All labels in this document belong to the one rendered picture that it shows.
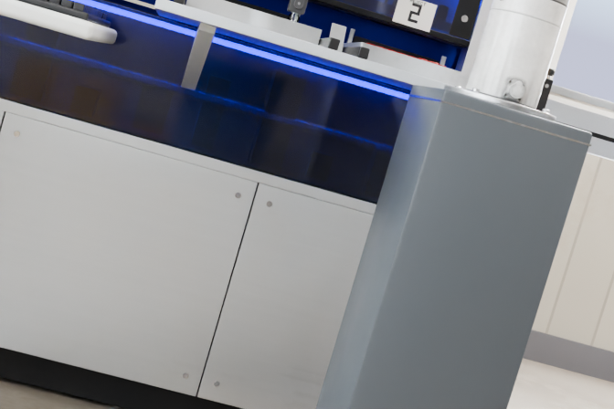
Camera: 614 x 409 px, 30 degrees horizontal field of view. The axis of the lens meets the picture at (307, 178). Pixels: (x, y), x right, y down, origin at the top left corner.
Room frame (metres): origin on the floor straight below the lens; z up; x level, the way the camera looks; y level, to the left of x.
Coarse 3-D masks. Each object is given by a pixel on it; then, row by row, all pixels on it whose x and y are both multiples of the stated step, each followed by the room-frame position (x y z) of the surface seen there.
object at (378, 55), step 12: (372, 48) 2.21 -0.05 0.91; (384, 48) 2.21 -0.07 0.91; (372, 60) 2.21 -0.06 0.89; (384, 60) 2.21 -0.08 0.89; (396, 60) 2.21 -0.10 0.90; (408, 60) 2.22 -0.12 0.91; (420, 60) 2.22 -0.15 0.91; (420, 72) 2.22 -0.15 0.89; (432, 72) 2.22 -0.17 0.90; (444, 72) 2.22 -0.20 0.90; (456, 72) 2.23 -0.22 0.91; (456, 84) 2.23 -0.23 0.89
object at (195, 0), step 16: (192, 0) 2.16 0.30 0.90; (208, 0) 2.16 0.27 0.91; (224, 0) 2.17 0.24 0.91; (224, 16) 2.17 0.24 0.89; (240, 16) 2.17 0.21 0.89; (256, 16) 2.17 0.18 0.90; (272, 16) 2.18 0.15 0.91; (288, 32) 2.18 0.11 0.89; (304, 32) 2.19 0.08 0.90; (320, 32) 2.19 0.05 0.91
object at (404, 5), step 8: (400, 0) 2.47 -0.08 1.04; (408, 0) 2.47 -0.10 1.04; (416, 0) 2.48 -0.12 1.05; (400, 8) 2.47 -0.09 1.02; (408, 8) 2.47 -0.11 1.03; (416, 8) 2.48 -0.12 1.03; (424, 8) 2.48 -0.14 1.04; (432, 8) 2.48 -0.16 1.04; (400, 16) 2.47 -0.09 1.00; (416, 16) 2.48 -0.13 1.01; (424, 16) 2.48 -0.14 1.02; (432, 16) 2.48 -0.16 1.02; (408, 24) 2.48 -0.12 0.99; (416, 24) 2.48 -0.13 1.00; (424, 24) 2.48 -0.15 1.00
